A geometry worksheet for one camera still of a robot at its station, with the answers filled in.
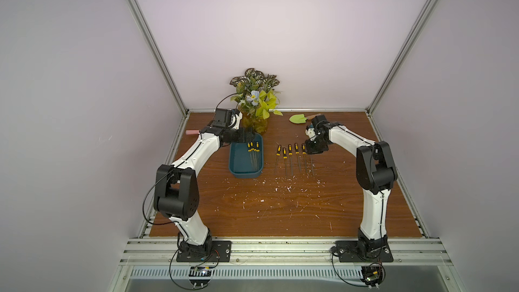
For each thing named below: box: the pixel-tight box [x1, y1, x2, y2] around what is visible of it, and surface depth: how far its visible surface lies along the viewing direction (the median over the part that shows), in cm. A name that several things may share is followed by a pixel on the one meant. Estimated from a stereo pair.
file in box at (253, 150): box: [250, 140, 255, 169], surface depth 102 cm
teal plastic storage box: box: [228, 133, 265, 180], surface depth 99 cm
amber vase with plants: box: [229, 68, 284, 136], surface depth 102 cm
